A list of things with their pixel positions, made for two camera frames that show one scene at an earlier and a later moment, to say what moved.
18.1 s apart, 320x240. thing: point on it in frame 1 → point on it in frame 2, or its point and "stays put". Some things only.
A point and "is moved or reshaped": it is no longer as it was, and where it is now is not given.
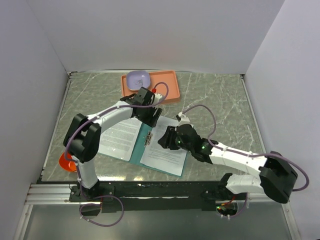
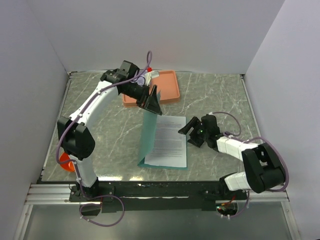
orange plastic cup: (68, 165) stays put
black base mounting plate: (119, 197) stays put
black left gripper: (151, 120) → (151, 102)
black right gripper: (167, 140) → (194, 122)
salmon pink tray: (164, 83) stays put
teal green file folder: (133, 141) is moved or reshaped
